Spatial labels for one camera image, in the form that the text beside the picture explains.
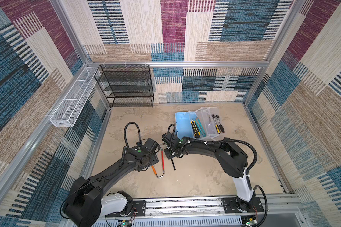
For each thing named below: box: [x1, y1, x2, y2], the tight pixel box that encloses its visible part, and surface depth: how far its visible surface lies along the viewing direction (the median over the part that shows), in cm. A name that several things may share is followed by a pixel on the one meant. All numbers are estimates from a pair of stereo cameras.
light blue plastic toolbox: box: [174, 106, 226, 141], surface depth 98 cm
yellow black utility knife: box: [190, 118, 201, 138], surface depth 96 cm
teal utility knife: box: [195, 117, 207, 138], surface depth 98 cm
